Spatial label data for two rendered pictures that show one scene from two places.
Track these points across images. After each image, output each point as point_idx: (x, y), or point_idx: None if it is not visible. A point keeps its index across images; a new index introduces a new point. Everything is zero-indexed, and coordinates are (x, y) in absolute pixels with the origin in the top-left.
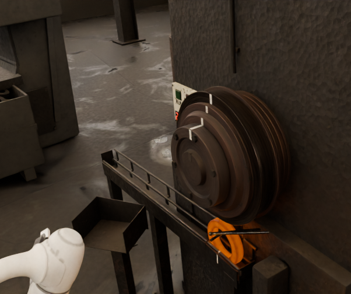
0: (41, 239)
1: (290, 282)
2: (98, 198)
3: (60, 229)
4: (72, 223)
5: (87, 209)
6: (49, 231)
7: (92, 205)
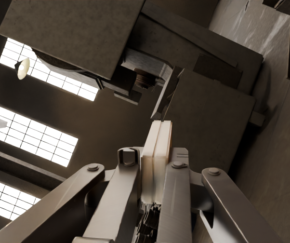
0: (68, 186)
1: None
2: None
3: None
4: None
5: None
6: (169, 123)
7: None
